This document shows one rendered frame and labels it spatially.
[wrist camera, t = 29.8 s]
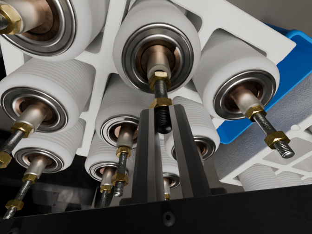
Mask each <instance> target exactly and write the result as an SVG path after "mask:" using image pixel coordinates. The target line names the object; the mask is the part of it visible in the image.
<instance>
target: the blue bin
mask: <svg viewBox="0 0 312 234"><path fill-rule="evenodd" d="M263 23H264V22H263ZM264 24H266V25H267V26H269V27H270V28H272V29H274V30H276V31H277V32H279V33H280V34H282V35H284V36H285V37H287V38H289V39H290V40H292V41H293V42H295V43H296V46H295V47H294V48H293V49H292V50H291V51H290V52H289V53H288V54H287V55H286V57H285V58H284V59H283V60H282V61H280V62H279V63H278V64H277V65H276V66H277V68H278V70H279V86H278V89H277V91H276V93H275V95H274V97H273V98H272V100H271V101H270V102H269V104H268V105H267V106H266V107H265V108H264V111H265V112H267V111H268V110H269V109H270V108H271V107H272V106H274V105H275V104H276V103H277V102H278V101H279V100H281V99H282V98H283V97H284V96H285V95H286V94H287V93H288V92H289V91H291V90H292V89H293V88H294V87H295V86H296V85H297V84H299V83H300V82H301V81H302V80H303V79H304V78H306V77H307V76H308V75H309V74H310V73H311V72H312V38H311V37H309V36H308V35H306V34H305V33H304V32H302V31H299V30H296V29H292V30H287V29H284V28H281V27H278V26H274V25H270V24H267V23H264ZM252 124H253V123H252V122H251V121H250V120H249V119H248V118H244V119H240V120H230V121H228V120H225V121H224V122H223V123H222V124H221V125H220V126H219V127H218V128H217V129H216V131H217V133H218V135H219V137H220V143H223V144H228V143H231V142H232V141H233V140H234V139H235V138H236V137H238V136H239V135H240V134H241V133H242V132H243V131H245V130H246V129H247V128H248V127H249V126H250V125H252Z"/></svg>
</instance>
